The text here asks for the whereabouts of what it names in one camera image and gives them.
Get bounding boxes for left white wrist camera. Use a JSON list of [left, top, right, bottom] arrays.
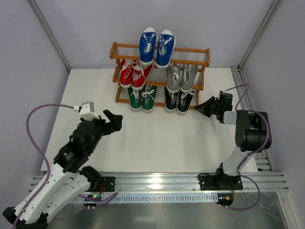
[[73, 101, 99, 121]]

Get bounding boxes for aluminium front rail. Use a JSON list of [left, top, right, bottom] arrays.
[[28, 173, 289, 194]]

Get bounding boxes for aluminium rail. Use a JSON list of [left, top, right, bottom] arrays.
[[28, 173, 289, 194], [231, 66, 273, 173]]

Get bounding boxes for aluminium right side rail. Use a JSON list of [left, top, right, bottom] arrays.
[[231, 66, 273, 173]]

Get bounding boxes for black sneaker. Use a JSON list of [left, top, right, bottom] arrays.
[[177, 90, 195, 114], [164, 87, 178, 112]]

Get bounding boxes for red sneaker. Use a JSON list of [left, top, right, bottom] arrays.
[[119, 59, 134, 88], [131, 62, 153, 90]]

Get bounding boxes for blue sneaker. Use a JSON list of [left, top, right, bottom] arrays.
[[155, 29, 176, 69], [139, 27, 157, 66]]

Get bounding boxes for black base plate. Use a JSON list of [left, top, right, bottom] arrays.
[[98, 177, 116, 193], [198, 174, 243, 191]]

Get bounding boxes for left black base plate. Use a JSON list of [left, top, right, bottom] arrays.
[[98, 177, 116, 193]]

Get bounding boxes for green sneaker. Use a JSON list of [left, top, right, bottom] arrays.
[[142, 85, 157, 112], [128, 87, 142, 111]]

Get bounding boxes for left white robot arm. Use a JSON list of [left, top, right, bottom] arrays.
[[3, 110, 123, 229]]

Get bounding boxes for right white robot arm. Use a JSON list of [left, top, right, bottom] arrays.
[[194, 91, 272, 191]]

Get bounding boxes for wooden shoe shelf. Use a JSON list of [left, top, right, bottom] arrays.
[[109, 42, 210, 110]]

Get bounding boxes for right aluminium corner post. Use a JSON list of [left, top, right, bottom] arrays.
[[238, 0, 283, 71]]

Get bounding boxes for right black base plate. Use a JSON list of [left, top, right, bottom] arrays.
[[198, 174, 243, 191]]

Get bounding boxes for slotted grey cable duct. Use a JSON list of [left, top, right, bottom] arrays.
[[69, 193, 219, 204]]

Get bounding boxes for left aluminium corner post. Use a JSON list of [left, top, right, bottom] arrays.
[[26, 0, 71, 73]]

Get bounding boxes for aluminium corner post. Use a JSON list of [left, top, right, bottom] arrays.
[[26, 0, 71, 73], [238, 0, 283, 71]]

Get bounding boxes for grey sneaker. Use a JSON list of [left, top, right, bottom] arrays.
[[180, 64, 198, 93], [165, 63, 181, 93]]

